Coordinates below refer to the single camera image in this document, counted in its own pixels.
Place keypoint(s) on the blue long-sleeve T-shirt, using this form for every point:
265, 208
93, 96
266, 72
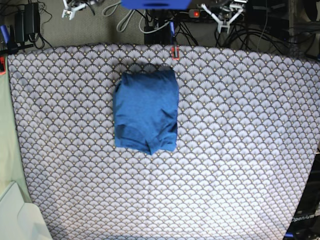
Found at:
145, 111

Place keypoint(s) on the white bin at corner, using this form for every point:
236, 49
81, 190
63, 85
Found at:
20, 220

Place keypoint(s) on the black power strip red switch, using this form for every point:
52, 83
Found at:
197, 14

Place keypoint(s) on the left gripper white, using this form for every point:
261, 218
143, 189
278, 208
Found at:
225, 25

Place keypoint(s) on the blue box at top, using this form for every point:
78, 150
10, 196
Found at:
155, 4

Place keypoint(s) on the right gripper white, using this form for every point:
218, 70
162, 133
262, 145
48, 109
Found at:
71, 7

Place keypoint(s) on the black power brick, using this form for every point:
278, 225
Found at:
27, 23

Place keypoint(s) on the black OpenArm box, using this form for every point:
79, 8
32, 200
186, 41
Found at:
305, 224

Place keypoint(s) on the fan-patterned tablecloth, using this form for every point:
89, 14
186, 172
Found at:
248, 128

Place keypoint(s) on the red black table clamp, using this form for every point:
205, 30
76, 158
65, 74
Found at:
175, 52

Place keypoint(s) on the blue handled clamp left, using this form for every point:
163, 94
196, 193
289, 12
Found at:
10, 46

